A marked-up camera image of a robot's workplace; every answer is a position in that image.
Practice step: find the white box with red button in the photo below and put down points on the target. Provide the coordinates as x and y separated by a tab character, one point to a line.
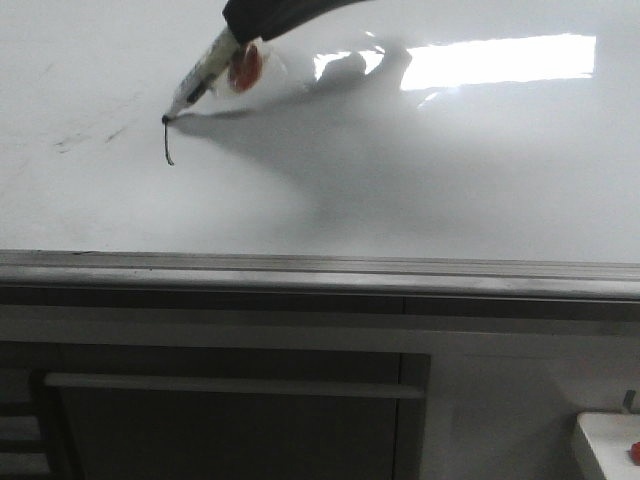
606	444

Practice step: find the grey aluminium whiteboard tray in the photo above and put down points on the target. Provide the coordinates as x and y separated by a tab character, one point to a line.
436	286

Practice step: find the dark cabinet with white bar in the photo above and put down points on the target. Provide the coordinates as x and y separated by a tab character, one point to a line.
123	412

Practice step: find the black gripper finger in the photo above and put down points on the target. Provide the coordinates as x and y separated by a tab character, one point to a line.
268	19

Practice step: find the white whiteboard marker pen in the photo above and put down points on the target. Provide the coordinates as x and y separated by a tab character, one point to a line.
203	74

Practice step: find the large white whiteboard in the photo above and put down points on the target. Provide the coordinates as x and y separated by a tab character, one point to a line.
492	130

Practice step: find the red round magnet with tape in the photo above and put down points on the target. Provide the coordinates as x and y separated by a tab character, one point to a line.
255	67

